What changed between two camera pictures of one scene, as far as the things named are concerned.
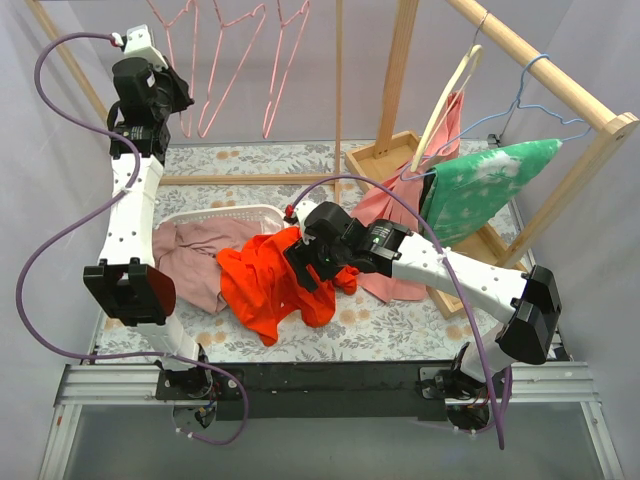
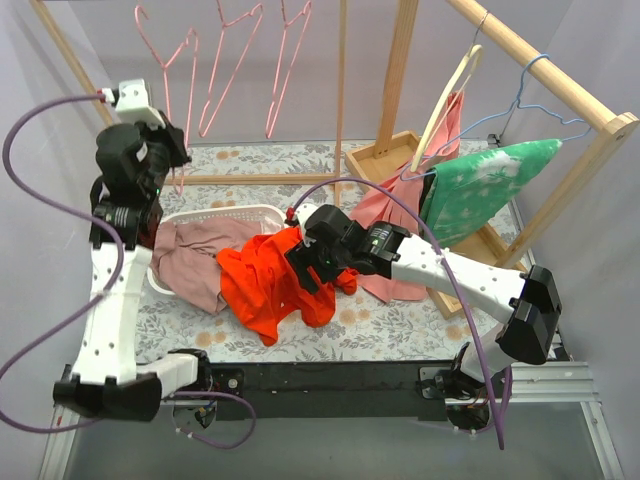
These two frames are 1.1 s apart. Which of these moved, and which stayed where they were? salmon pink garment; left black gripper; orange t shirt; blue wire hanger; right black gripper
Moved: left black gripper
Stayed: salmon pink garment; orange t shirt; right black gripper; blue wire hanger
